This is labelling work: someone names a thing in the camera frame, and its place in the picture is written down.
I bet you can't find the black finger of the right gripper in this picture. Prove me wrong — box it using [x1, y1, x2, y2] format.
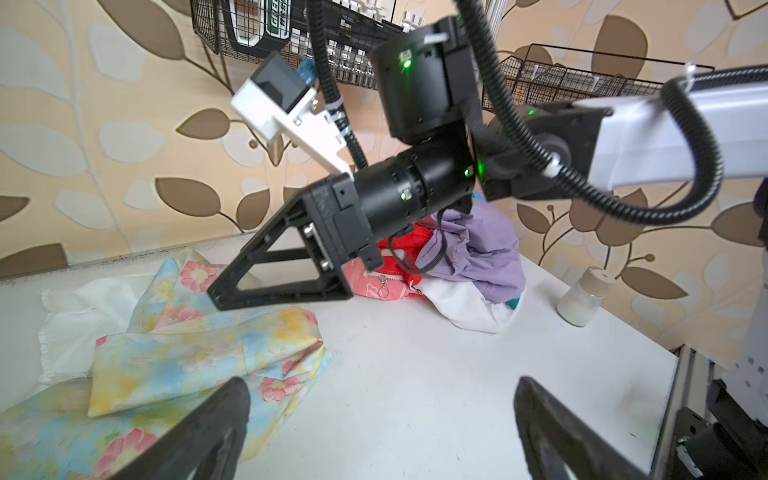
[207, 179, 354, 311]

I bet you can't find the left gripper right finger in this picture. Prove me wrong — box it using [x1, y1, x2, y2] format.
[514, 376, 648, 480]

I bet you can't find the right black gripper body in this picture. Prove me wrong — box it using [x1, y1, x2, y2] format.
[302, 140, 475, 270]

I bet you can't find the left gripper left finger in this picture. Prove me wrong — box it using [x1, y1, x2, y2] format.
[112, 377, 251, 479]

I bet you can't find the floral pastel cloth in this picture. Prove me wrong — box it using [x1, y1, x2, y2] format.
[1, 249, 331, 479]

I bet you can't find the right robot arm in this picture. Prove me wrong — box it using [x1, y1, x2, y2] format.
[207, 1, 767, 311]

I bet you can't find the red cloth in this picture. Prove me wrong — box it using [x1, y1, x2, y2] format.
[377, 225, 433, 287]

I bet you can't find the pink patterned cloth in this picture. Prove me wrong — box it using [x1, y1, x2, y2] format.
[343, 259, 423, 301]

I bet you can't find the purple cloth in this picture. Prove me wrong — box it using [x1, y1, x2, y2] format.
[416, 198, 525, 303]

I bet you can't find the blue cloth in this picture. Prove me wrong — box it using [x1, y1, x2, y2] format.
[506, 297, 521, 310]

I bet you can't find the white cloth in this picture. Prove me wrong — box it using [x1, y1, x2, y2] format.
[38, 274, 153, 385]

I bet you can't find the small white jar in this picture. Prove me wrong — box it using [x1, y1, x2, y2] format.
[556, 267, 615, 327]

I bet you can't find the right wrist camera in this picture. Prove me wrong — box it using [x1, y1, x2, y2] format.
[231, 52, 352, 175]

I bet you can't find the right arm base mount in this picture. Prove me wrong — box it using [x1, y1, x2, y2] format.
[651, 345, 767, 479]

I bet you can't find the back wire basket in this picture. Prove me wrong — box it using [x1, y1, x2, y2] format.
[189, 1, 426, 89]

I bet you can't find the wire basket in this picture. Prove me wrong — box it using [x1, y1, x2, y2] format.
[189, 1, 426, 89]
[497, 43, 685, 105]

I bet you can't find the right wire basket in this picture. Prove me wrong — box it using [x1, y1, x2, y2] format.
[497, 43, 685, 105]

